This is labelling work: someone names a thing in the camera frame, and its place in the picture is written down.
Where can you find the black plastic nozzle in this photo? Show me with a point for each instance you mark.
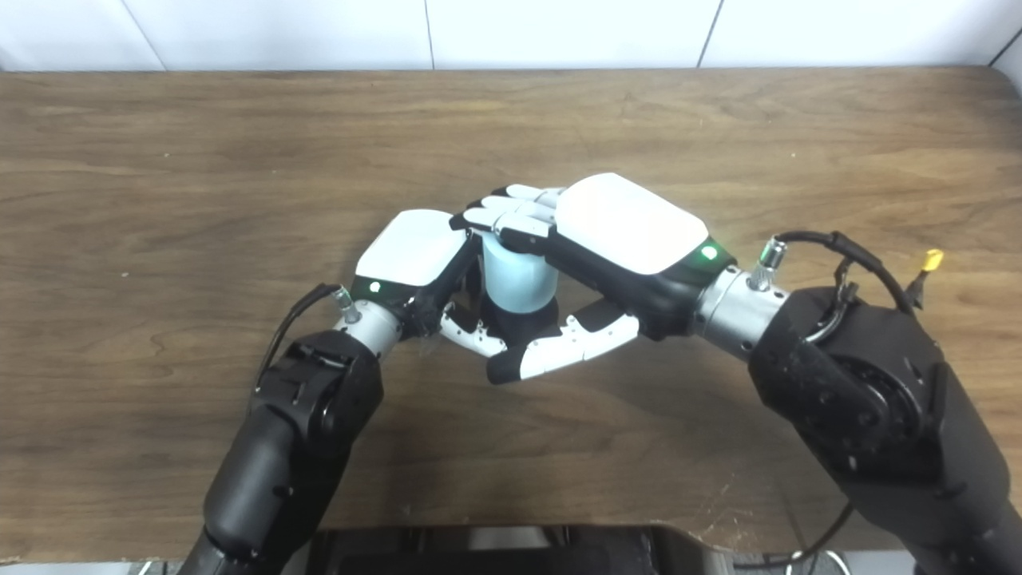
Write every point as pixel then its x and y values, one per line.
pixel 523 327

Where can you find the light blue cup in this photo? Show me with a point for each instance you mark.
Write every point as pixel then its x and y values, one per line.
pixel 515 279

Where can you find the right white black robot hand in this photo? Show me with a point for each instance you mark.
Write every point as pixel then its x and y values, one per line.
pixel 631 224

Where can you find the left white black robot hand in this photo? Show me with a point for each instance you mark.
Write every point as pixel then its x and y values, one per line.
pixel 411 251

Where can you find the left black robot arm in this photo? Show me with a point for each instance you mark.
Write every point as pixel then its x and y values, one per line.
pixel 295 439

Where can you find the black robot torso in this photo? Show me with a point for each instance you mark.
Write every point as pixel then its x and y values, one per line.
pixel 511 551

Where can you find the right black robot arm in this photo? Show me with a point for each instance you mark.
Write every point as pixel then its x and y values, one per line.
pixel 878 407

